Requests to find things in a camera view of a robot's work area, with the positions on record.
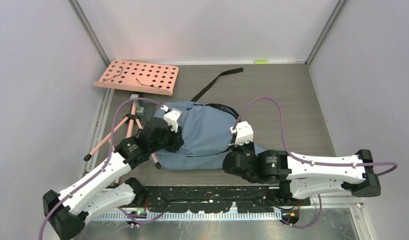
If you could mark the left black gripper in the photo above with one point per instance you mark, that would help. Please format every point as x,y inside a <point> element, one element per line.
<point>177,141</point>

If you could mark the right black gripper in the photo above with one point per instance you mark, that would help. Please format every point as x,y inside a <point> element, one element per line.
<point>235,148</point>

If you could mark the blue student backpack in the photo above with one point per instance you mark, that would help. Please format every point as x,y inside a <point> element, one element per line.
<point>205,133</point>

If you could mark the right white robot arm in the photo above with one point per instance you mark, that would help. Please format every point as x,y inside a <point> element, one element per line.
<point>313,175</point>

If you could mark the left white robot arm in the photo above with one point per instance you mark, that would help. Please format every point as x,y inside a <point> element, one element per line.
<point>69,210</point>

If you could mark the green tape piece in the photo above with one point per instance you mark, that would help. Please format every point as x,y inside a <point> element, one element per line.
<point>260,62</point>

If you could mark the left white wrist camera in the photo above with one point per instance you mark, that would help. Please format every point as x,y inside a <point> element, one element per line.
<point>171,116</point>

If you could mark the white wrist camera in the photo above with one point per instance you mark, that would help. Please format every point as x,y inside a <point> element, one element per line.
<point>242,134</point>
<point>171,116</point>

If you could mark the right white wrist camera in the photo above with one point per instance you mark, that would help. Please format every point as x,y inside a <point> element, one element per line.
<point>242,134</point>

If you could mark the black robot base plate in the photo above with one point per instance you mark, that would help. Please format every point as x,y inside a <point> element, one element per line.
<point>215,199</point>

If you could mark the white ribbed cable duct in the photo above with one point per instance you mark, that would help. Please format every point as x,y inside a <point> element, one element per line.
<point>117,215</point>

